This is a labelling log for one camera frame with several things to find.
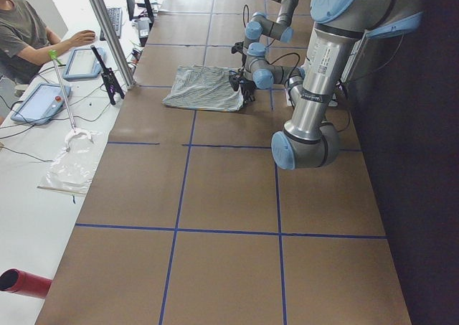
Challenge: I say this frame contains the far blue teach pendant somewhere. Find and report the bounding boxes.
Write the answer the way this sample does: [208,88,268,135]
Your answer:
[62,47,102,82]

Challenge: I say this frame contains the navy white striped polo shirt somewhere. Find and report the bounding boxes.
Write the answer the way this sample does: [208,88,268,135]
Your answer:
[162,65,244,112]

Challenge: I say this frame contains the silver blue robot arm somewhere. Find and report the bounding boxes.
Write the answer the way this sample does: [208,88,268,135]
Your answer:
[239,0,422,170]
[234,0,299,66]

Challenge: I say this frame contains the white camera mast post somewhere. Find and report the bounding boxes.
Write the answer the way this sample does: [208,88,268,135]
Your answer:
[285,28,360,105]

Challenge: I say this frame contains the black cable on desk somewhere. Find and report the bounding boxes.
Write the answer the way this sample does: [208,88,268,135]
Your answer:
[0,98,112,164]

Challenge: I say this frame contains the seated person grey t-shirt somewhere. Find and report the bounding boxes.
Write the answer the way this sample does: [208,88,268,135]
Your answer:
[1,0,96,84]

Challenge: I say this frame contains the clear plastic bag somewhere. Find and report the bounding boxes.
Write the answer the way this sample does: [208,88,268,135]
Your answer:
[37,131,106,196]

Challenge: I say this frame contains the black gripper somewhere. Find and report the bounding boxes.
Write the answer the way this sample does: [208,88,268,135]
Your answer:
[241,46,247,70]
[239,77,256,105]

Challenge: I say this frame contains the white hanger hook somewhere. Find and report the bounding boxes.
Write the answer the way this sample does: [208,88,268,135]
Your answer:
[65,128,94,152]

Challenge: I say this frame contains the red cylinder tube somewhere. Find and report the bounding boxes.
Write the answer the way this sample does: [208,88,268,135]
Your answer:
[1,268,52,299]

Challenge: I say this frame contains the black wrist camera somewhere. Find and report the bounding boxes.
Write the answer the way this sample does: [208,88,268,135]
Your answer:
[231,42,244,54]
[229,70,240,91]

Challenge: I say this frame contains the black tripod stand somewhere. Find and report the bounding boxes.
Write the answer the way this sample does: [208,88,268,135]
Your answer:
[90,45,125,105]

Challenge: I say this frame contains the aluminium frame post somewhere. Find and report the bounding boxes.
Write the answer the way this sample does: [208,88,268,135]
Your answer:
[89,0,136,89]

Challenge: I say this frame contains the brown paper table cover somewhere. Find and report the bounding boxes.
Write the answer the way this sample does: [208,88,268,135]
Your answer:
[37,0,410,324]

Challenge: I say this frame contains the blue teach pendant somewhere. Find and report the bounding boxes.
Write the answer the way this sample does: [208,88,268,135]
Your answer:
[62,47,102,82]
[11,83,65,125]

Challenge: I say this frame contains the near blue teach pendant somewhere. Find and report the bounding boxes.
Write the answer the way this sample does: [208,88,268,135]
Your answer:
[11,83,65,125]

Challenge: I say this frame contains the black keyboard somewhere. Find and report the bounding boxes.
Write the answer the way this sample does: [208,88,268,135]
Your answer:
[106,7,123,38]

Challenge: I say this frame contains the green handled reacher grabber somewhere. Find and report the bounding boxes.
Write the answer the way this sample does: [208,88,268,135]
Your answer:
[48,50,77,136]

